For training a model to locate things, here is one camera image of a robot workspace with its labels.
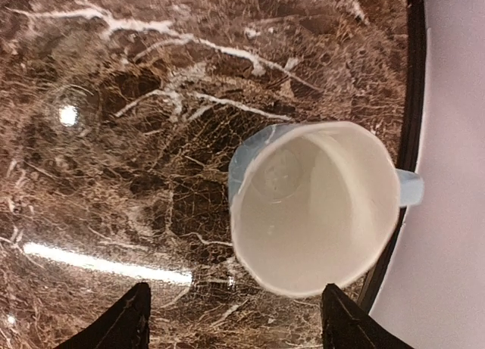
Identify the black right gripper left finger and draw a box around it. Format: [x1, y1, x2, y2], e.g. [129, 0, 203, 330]
[56, 282, 152, 349]

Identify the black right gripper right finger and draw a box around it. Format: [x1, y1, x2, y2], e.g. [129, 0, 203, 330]
[321, 283, 412, 349]

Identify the light blue faceted mug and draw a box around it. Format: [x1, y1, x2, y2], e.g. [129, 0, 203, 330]
[228, 121, 424, 298]

